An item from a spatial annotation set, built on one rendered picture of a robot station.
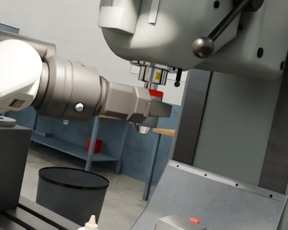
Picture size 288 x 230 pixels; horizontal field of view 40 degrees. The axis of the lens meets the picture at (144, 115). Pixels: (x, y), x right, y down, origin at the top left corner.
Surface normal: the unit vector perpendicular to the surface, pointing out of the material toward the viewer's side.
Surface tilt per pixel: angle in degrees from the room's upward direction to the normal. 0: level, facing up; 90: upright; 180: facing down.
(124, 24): 90
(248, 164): 90
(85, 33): 90
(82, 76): 56
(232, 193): 63
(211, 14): 90
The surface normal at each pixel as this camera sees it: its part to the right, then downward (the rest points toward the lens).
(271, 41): 0.78, 0.19
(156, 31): -0.19, 0.26
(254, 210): -0.44, -0.51
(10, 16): -0.59, -0.07
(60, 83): 0.53, -0.06
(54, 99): 0.41, 0.44
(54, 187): -0.31, 0.05
